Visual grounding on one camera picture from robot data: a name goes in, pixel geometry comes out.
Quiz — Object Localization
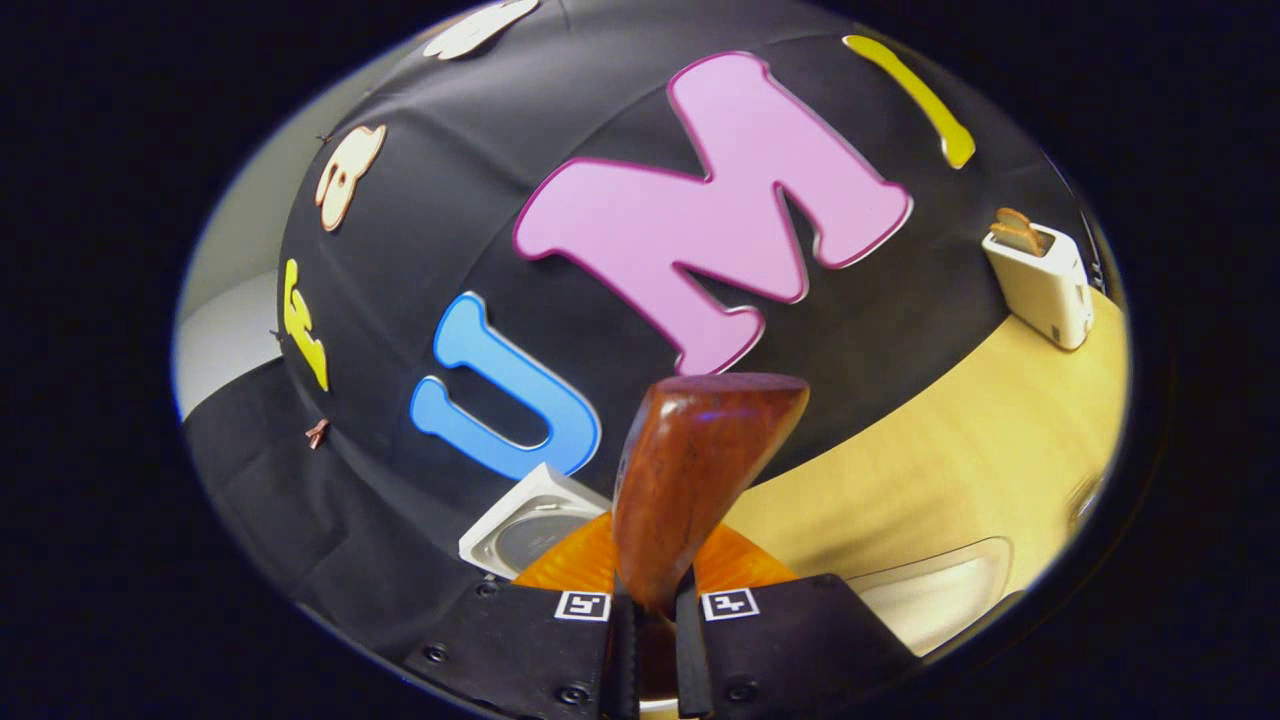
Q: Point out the black backdrop cloth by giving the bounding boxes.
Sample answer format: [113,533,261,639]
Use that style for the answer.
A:
[183,0,1111,691]

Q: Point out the metal wire chopstick holder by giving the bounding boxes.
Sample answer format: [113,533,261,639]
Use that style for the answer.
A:
[1066,472,1107,533]

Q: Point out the white rice cooker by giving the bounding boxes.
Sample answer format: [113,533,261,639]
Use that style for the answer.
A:
[458,462,613,581]

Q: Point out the toasted bread slice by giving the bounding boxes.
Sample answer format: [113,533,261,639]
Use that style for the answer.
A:
[990,207,1046,256]

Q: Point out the clear plastic rice container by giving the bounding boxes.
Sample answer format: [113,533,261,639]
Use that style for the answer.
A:
[845,537,1016,658]

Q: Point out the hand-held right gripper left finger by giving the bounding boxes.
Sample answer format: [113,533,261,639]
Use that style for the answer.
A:
[402,512,641,720]

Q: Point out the brown wooden spoon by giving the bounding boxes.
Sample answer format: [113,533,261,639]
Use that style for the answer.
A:
[612,373,811,701]

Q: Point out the white toaster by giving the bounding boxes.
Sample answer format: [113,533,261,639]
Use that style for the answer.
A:
[982,222,1094,351]

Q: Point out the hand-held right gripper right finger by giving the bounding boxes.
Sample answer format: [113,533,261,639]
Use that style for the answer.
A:
[675,520,923,720]

